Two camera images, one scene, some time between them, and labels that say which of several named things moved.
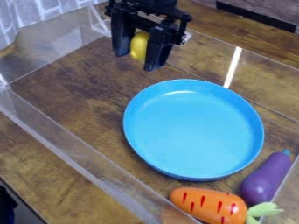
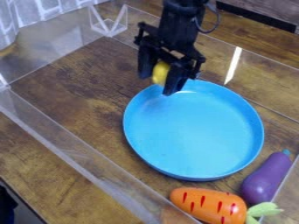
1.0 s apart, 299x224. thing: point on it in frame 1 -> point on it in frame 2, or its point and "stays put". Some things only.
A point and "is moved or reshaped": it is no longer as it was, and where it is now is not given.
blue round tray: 196,129 stays put
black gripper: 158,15 -> 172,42
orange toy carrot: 213,206 stays put
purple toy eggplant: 264,182 stays put
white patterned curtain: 21,13 stays put
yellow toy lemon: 139,46 is moved or reshaped
